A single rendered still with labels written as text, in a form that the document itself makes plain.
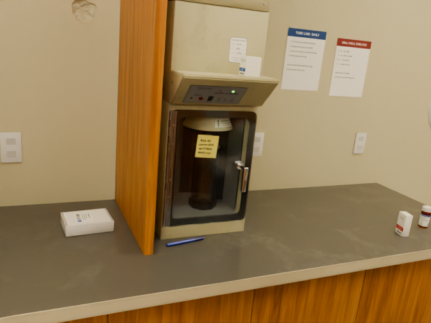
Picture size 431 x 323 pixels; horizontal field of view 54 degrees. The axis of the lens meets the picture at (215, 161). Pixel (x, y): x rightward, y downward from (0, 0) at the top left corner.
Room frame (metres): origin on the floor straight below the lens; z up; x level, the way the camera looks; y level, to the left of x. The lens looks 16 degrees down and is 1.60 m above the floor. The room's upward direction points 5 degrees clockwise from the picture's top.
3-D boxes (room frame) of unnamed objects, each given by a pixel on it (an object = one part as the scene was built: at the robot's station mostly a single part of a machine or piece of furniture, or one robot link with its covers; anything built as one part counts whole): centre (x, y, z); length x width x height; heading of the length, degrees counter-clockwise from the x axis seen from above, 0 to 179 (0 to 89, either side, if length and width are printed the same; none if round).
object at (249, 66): (1.36, -0.08, 1.54); 0.05 x 0.05 x 0.06; 20
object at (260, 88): (1.32, -0.01, 1.46); 0.32 x 0.11 x 0.10; 115
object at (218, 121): (1.37, 0.01, 1.19); 0.30 x 0.01 x 0.40; 115
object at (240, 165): (1.38, -0.10, 1.17); 0.05 x 0.03 x 0.10; 25
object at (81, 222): (1.35, 0.43, 0.96); 0.16 x 0.12 x 0.04; 119
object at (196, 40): (1.49, 0.07, 1.33); 0.32 x 0.25 x 0.77; 115
